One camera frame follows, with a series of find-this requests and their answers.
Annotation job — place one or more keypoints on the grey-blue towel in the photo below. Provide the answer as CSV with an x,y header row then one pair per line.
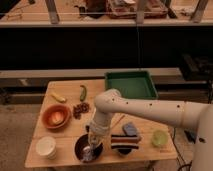
x,y
88,153

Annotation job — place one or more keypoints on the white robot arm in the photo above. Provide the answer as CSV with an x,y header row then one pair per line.
x,y
191,116

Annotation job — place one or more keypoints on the orange food in bowl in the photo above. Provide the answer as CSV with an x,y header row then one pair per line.
x,y
57,118

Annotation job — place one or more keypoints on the green plastic tray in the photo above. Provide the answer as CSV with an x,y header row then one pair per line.
x,y
132,84

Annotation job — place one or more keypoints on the orange bowl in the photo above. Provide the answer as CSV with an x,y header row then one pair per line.
x,y
55,108

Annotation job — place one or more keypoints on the yellow banana toy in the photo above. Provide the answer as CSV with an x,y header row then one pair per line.
x,y
58,98

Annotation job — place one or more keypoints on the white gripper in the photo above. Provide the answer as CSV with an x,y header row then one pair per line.
x,y
94,139

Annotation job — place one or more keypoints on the blue sponge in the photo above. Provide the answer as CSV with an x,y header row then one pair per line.
x,y
129,129

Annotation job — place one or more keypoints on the brown grape cluster toy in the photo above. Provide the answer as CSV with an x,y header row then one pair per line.
x,y
83,107

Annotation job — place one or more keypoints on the light green cup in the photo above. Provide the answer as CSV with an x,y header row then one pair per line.
x,y
159,138

